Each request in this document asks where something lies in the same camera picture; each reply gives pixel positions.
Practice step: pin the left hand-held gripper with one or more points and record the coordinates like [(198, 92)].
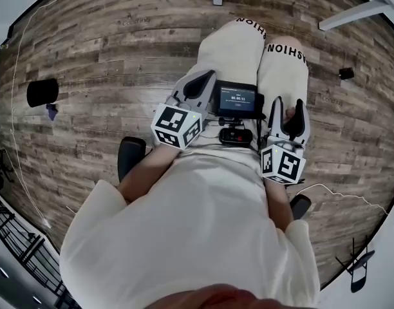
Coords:
[(171, 124)]

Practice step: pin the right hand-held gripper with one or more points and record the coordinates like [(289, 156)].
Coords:
[(287, 166)]

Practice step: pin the person's right forearm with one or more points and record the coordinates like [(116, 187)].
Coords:
[(279, 204)]

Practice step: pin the person's left forearm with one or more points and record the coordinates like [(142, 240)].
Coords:
[(145, 175)]

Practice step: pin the small black monitor screen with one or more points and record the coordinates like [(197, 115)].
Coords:
[(237, 100)]

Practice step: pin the small black box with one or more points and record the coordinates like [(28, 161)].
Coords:
[(346, 73)]

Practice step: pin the person's right leg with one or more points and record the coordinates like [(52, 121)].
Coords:
[(285, 40)]

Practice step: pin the beige t-shirt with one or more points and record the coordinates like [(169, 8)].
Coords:
[(190, 237)]

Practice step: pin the blue cloth scrap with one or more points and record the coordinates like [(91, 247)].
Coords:
[(52, 111)]

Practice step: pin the black round bin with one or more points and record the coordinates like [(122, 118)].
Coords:
[(42, 92)]

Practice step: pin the black folding chair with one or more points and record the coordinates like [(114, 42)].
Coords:
[(359, 269)]

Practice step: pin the person's face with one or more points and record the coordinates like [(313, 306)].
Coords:
[(216, 301)]

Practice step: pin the black metal rack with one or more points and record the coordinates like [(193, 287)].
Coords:
[(20, 243)]

